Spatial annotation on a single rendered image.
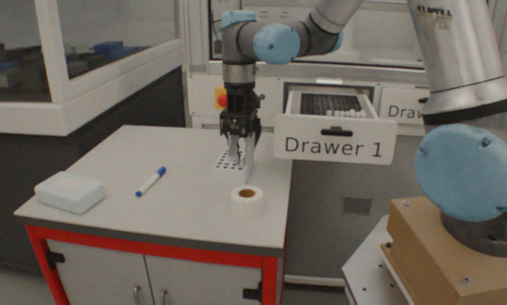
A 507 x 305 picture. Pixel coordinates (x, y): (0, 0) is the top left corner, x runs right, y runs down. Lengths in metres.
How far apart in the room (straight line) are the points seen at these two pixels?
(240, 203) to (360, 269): 0.27
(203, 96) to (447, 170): 0.94
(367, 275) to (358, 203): 0.73
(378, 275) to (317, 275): 0.94
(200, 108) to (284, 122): 0.46
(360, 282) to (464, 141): 0.34
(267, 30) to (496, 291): 0.55
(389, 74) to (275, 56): 0.59
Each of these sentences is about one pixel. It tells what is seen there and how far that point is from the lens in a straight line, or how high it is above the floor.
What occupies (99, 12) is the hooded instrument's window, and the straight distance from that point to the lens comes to 1.42.
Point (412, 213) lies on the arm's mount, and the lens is 0.64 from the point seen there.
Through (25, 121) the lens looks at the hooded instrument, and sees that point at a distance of 1.29.
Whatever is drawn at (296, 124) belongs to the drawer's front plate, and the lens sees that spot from 0.85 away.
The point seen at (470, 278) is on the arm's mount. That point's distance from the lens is 0.55.
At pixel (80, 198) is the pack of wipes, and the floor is 0.80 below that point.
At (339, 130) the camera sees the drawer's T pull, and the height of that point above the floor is 0.91.
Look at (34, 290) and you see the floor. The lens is 1.90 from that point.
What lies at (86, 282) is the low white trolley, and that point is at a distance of 1.01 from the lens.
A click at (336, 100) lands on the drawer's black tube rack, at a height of 0.90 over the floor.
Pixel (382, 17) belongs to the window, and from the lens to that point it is 1.17.
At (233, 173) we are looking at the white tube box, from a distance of 0.87.
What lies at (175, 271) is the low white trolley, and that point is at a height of 0.63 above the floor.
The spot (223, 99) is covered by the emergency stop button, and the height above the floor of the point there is 0.88.
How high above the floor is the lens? 1.20
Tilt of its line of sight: 25 degrees down
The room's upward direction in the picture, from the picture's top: straight up
